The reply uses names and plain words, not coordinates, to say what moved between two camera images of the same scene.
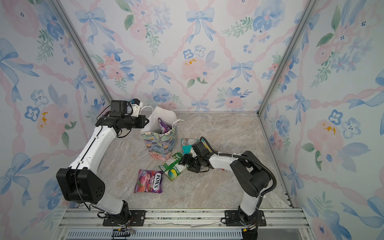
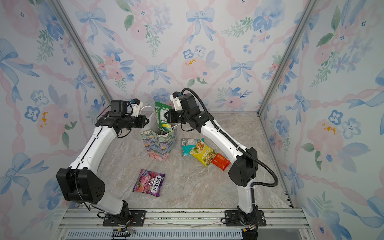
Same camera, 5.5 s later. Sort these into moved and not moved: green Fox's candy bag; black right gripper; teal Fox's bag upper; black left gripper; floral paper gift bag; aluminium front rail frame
Moved: green Fox's candy bag; black right gripper
Not moved: aluminium front rail frame; floral paper gift bag; teal Fox's bag upper; black left gripper
